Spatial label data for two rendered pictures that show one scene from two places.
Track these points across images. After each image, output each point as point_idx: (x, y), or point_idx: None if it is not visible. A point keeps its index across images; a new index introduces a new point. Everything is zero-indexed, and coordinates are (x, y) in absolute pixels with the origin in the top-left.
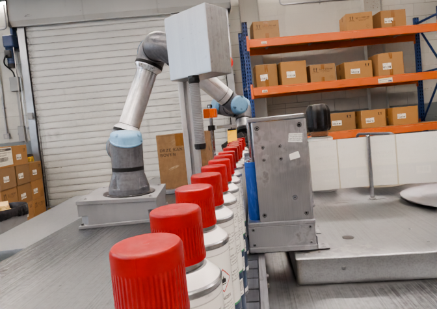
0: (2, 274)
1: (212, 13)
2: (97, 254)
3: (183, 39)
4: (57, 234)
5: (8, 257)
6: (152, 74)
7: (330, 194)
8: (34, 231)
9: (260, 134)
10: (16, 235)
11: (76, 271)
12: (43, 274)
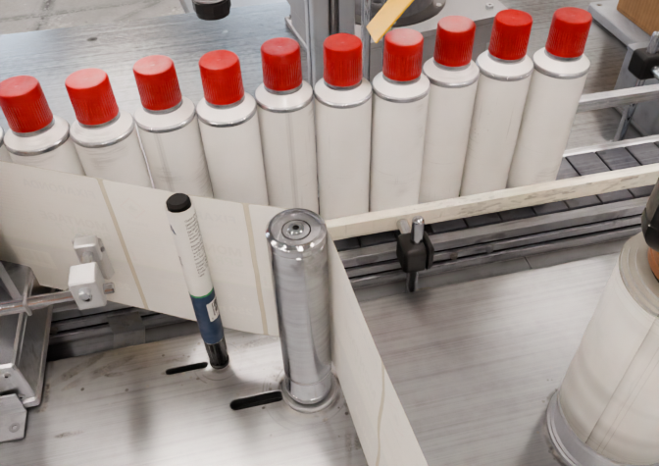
0: (76, 45)
1: None
2: (135, 98)
3: None
4: (257, 12)
5: (146, 19)
6: None
7: (504, 460)
8: None
9: None
10: None
11: (63, 106)
12: (62, 81)
